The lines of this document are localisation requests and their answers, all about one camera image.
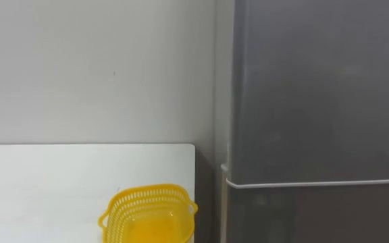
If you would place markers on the yellow plastic basket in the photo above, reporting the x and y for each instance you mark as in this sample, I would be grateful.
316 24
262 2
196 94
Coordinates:
154 226

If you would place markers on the grey fridge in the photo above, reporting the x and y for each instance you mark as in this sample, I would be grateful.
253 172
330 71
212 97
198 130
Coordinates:
316 101

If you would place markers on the white table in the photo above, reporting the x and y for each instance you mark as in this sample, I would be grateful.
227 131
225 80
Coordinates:
46 189

